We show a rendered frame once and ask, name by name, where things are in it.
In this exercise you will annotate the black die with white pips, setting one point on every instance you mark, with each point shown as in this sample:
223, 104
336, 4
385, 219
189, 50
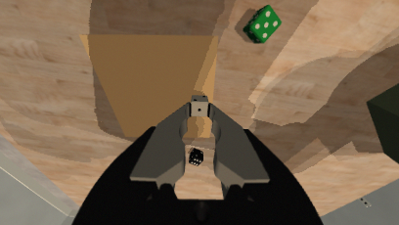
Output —
196, 157

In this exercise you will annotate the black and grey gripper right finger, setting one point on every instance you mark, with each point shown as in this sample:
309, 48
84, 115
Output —
240, 158

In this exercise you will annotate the beige and black die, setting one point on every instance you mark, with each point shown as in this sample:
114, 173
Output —
199, 105

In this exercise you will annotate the green die with white pips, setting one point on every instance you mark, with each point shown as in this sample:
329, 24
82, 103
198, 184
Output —
262, 25

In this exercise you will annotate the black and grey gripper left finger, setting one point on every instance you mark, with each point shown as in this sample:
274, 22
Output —
156, 157

